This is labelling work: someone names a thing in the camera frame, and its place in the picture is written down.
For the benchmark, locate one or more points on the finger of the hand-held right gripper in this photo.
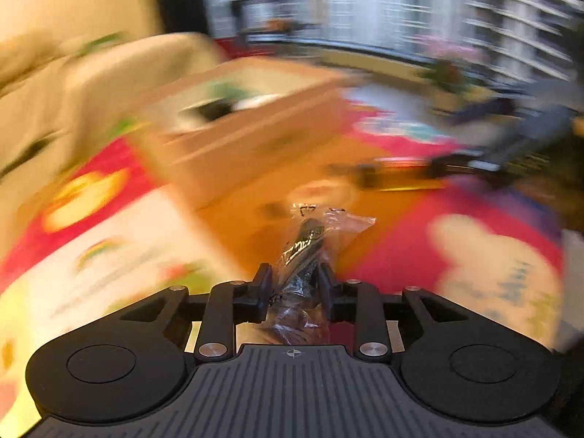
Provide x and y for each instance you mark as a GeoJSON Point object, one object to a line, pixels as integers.
{"type": "Point", "coordinates": [483, 110]}
{"type": "Point", "coordinates": [456, 164]}

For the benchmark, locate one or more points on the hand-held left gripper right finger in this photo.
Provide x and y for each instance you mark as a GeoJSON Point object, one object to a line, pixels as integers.
{"type": "Point", "coordinates": [325, 289]}

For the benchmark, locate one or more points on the potted flowering plant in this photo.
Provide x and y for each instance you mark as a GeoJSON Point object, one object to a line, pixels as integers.
{"type": "Point", "coordinates": [449, 70]}

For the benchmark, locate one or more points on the colourful cartoon play mat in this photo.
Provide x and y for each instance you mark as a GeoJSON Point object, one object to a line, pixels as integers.
{"type": "Point", "coordinates": [479, 246]}

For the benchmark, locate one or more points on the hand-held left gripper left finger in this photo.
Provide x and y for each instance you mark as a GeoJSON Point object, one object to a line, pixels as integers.
{"type": "Point", "coordinates": [263, 289]}

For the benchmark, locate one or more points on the beige sofa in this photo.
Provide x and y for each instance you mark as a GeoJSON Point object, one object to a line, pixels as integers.
{"type": "Point", "coordinates": [68, 82]}

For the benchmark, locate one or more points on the large window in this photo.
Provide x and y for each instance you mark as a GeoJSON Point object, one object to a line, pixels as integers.
{"type": "Point", "coordinates": [401, 4]}

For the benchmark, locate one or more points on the cardboard box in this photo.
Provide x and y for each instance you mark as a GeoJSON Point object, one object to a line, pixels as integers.
{"type": "Point", "coordinates": [255, 146]}

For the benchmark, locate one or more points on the clear bag with black part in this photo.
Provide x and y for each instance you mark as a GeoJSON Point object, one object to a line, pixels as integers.
{"type": "Point", "coordinates": [305, 246]}

